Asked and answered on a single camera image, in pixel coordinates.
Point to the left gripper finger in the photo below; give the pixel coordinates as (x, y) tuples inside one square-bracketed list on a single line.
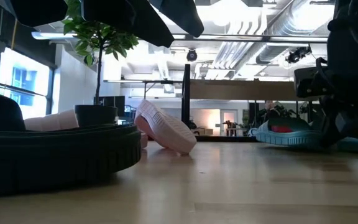
[(182, 15), (129, 21)]

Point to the teal rubber slide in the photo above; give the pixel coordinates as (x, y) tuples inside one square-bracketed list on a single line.
[(356, 145), (287, 138)]

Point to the pink rubber slide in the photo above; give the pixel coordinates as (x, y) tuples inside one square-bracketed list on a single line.
[(51, 121), (166, 130)]

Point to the black rubber slide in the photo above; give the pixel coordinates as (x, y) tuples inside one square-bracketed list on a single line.
[(57, 155)]

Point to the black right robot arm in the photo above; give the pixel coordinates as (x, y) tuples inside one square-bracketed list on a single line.
[(353, 31)]

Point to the long linear light fixture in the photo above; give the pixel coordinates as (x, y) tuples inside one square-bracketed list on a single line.
[(228, 37)]

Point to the black monitor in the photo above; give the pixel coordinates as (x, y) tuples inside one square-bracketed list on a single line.
[(112, 104)]

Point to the person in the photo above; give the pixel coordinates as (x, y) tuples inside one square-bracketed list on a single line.
[(270, 109)]

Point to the green plant in black pot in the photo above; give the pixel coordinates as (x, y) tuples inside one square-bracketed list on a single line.
[(95, 115)]

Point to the black dome camera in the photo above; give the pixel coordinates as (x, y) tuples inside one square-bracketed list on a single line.
[(191, 55)]

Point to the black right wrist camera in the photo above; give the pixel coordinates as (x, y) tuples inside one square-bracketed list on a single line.
[(309, 82)]

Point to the black hanging camera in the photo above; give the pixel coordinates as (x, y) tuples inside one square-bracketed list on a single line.
[(297, 55)]

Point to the wooden shelf with black frame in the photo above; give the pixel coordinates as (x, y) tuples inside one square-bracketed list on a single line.
[(241, 90)]

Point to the silver ventilation duct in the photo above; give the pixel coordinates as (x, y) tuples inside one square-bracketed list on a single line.
[(291, 21)]

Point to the black frame bar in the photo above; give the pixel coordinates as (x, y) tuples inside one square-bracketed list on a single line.
[(225, 138)]

